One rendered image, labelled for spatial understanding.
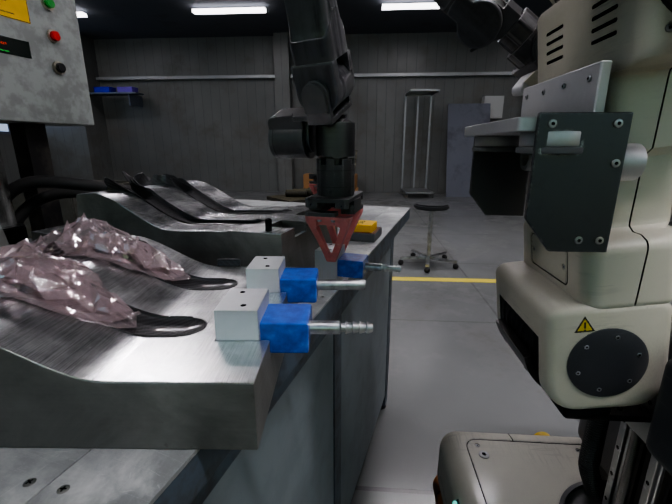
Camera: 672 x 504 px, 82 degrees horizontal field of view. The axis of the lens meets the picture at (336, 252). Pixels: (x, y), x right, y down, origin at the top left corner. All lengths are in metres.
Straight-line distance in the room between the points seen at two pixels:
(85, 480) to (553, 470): 1.00
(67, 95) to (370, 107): 7.72
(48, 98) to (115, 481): 1.19
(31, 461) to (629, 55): 0.66
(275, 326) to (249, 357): 0.03
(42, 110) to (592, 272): 1.33
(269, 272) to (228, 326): 0.11
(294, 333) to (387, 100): 8.56
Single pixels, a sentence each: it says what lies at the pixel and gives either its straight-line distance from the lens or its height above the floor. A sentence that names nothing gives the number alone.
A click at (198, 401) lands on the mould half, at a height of 0.84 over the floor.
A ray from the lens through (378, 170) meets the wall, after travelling 8.79.
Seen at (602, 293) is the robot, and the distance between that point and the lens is 0.61.
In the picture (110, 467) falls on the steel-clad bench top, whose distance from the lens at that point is 0.33.
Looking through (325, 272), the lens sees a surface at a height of 0.82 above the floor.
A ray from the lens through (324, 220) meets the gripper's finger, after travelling 0.56.
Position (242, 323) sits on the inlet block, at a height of 0.87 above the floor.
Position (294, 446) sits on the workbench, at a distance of 0.68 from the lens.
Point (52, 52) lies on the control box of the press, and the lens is 1.43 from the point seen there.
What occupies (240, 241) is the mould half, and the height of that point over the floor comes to 0.87.
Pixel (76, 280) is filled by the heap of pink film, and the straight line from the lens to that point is 0.40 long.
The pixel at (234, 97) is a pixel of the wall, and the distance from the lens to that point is 9.27.
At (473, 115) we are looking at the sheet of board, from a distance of 8.75.
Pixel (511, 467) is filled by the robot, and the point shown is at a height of 0.28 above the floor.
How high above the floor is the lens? 1.01
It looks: 15 degrees down
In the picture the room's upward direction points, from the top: straight up
